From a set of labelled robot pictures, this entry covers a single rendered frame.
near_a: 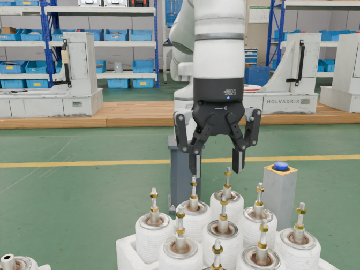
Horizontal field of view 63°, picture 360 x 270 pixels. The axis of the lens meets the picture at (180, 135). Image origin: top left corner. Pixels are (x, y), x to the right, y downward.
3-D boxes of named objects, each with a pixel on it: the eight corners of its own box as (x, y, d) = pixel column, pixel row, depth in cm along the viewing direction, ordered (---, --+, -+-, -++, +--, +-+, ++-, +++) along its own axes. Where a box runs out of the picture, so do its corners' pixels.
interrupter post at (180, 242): (177, 253, 61) (177, 239, 61) (173, 246, 64) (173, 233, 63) (187, 250, 62) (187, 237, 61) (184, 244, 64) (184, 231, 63)
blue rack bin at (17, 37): (6, 41, 527) (4, 29, 521) (28, 41, 530) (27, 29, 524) (-9, 40, 479) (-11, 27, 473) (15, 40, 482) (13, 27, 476)
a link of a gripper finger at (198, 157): (196, 151, 47) (196, 173, 48) (192, 152, 47) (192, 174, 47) (200, 156, 45) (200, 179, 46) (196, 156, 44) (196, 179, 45)
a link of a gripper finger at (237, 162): (238, 152, 46) (237, 174, 47) (242, 151, 46) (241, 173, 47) (232, 148, 48) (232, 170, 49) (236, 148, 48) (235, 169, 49)
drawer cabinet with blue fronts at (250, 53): (227, 80, 650) (229, 47, 631) (248, 80, 653) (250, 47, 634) (233, 83, 594) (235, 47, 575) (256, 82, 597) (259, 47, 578)
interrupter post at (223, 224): (227, 228, 70) (227, 216, 69) (228, 234, 68) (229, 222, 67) (217, 227, 70) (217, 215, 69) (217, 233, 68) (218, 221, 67)
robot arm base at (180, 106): (173, 136, 125) (173, 97, 120) (195, 136, 126) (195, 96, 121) (174, 143, 116) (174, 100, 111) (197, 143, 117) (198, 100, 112)
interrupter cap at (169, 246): (168, 264, 58) (168, 261, 58) (159, 241, 65) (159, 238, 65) (203, 256, 61) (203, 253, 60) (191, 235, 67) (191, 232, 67)
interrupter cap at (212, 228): (237, 222, 72) (237, 219, 72) (240, 241, 65) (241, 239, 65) (206, 221, 73) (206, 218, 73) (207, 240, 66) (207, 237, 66)
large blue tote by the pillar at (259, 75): (237, 86, 543) (238, 65, 532) (258, 85, 549) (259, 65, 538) (246, 89, 495) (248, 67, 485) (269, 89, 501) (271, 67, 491)
